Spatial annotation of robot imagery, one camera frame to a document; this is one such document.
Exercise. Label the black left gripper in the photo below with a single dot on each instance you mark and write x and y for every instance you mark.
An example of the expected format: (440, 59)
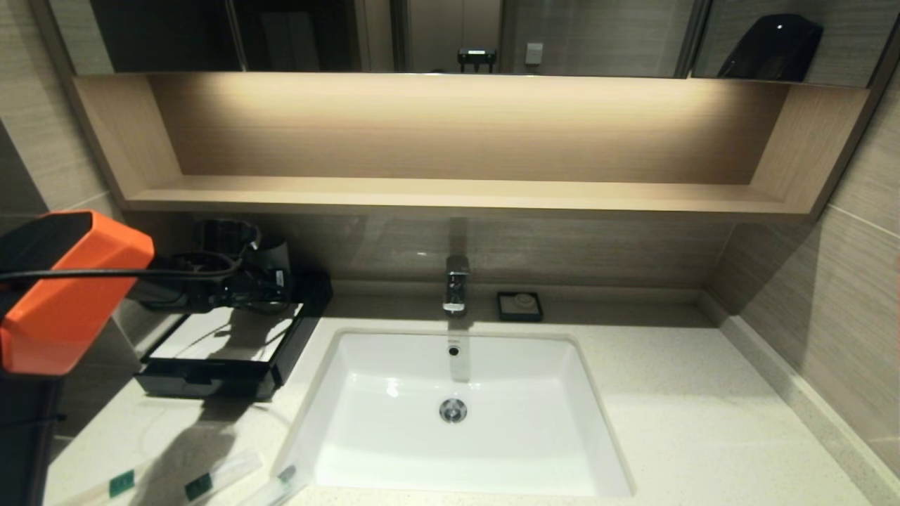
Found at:
(239, 288)

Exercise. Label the grey plastic cup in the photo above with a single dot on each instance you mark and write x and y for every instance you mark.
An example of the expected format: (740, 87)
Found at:
(275, 256)

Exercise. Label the toothbrush with green label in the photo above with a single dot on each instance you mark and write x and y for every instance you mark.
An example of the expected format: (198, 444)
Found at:
(121, 483)
(199, 486)

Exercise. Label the black and orange left arm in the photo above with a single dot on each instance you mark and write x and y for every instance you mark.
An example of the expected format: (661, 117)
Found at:
(63, 316)

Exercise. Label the white square plate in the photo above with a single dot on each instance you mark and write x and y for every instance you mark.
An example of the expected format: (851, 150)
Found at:
(183, 341)

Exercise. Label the black amenity box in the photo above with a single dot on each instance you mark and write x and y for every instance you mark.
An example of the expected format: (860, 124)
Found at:
(211, 383)

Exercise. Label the small item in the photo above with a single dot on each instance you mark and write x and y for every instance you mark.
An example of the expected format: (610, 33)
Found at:
(285, 476)

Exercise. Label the white ceramic sink basin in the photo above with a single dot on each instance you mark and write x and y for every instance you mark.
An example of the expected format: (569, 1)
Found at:
(394, 436)

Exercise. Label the chrome sink faucet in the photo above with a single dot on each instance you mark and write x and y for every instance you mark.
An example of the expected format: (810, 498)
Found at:
(456, 281)

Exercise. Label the chrome sink drain stopper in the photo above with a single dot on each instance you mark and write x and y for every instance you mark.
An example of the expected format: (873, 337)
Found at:
(453, 411)

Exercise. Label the black square soap dish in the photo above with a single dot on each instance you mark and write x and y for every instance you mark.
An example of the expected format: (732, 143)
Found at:
(505, 310)

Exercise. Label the round white soap bar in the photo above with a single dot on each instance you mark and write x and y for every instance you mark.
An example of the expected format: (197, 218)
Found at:
(524, 302)

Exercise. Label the wooden wall shelf niche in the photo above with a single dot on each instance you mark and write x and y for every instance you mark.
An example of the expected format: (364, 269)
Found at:
(457, 197)

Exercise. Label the wall mirror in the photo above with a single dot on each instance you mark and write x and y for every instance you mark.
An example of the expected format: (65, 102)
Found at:
(598, 35)

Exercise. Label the black glossy wall dispenser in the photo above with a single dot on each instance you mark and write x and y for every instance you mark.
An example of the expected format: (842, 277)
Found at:
(768, 50)

